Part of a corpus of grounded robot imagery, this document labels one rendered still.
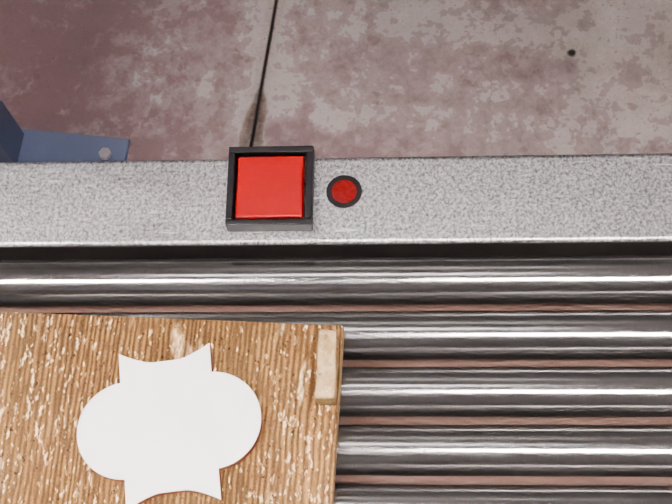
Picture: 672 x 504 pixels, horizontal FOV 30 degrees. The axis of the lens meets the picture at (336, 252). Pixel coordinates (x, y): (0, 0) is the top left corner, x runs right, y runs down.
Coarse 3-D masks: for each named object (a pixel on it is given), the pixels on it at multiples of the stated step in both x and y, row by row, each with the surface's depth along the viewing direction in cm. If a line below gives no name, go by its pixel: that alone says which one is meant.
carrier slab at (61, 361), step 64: (0, 320) 107; (64, 320) 107; (128, 320) 107; (192, 320) 106; (0, 384) 105; (64, 384) 105; (256, 384) 104; (0, 448) 103; (64, 448) 103; (256, 448) 102; (320, 448) 102
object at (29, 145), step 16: (0, 112) 207; (0, 128) 208; (16, 128) 215; (0, 144) 208; (16, 144) 215; (32, 144) 218; (48, 144) 217; (64, 144) 217; (80, 144) 217; (96, 144) 217; (112, 144) 217; (128, 144) 217; (0, 160) 188; (16, 160) 216; (32, 160) 216; (48, 160) 216; (64, 160) 216; (80, 160) 216; (96, 160) 216; (112, 160) 215
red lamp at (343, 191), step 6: (342, 180) 112; (336, 186) 112; (342, 186) 112; (348, 186) 112; (354, 186) 112; (336, 192) 112; (342, 192) 112; (348, 192) 112; (354, 192) 112; (336, 198) 112; (342, 198) 111; (348, 198) 111
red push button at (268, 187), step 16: (240, 160) 112; (256, 160) 112; (272, 160) 112; (288, 160) 112; (304, 160) 112; (240, 176) 111; (256, 176) 111; (272, 176) 111; (288, 176) 111; (240, 192) 111; (256, 192) 111; (272, 192) 111; (288, 192) 111; (240, 208) 110; (256, 208) 110; (272, 208) 110; (288, 208) 110
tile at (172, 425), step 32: (128, 384) 104; (160, 384) 103; (192, 384) 103; (224, 384) 103; (96, 416) 103; (128, 416) 103; (160, 416) 102; (192, 416) 102; (224, 416) 102; (256, 416) 102; (96, 448) 102; (128, 448) 102; (160, 448) 101; (192, 448) 101; (224, 448) 101; (128, 480) 101; (160, 480) 101; (192, 480) 100
